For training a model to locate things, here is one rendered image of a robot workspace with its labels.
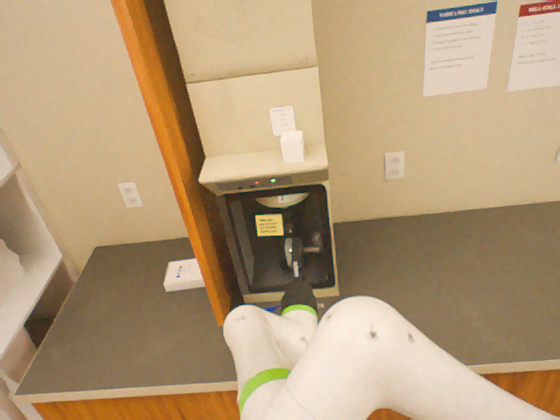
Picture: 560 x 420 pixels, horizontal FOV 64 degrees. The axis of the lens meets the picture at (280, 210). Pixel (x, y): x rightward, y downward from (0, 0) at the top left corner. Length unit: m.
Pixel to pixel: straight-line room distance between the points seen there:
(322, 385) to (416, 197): 1.35
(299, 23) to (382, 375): 0.77
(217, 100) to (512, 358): 1.04
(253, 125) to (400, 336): 0.73
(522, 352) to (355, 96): 0.94
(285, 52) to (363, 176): 0.79
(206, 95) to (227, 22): 0.18
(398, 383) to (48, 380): 1.24
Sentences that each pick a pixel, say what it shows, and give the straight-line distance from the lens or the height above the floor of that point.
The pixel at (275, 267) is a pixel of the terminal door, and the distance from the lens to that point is 1.42.
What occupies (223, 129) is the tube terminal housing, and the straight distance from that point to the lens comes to 1.18.
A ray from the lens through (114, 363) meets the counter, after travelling 1.56.
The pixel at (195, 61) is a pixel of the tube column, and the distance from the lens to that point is 1.12.
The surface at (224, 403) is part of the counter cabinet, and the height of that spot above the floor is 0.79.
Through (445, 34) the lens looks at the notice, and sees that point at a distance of 1.60.
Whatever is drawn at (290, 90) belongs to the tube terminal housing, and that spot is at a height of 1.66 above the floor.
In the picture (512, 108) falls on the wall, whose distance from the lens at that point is 1.78.
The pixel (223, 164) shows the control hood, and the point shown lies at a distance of 1.16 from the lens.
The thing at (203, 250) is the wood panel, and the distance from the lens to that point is 1.29.
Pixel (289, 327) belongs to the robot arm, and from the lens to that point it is 1.03.
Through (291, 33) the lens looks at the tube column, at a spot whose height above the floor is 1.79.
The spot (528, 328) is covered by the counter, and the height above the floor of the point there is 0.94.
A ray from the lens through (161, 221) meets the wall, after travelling 1.93.
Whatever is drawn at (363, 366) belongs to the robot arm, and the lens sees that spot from 0.57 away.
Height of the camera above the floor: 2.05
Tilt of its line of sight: 35 degrees down
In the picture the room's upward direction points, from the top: 10 degrees counter-clockwise
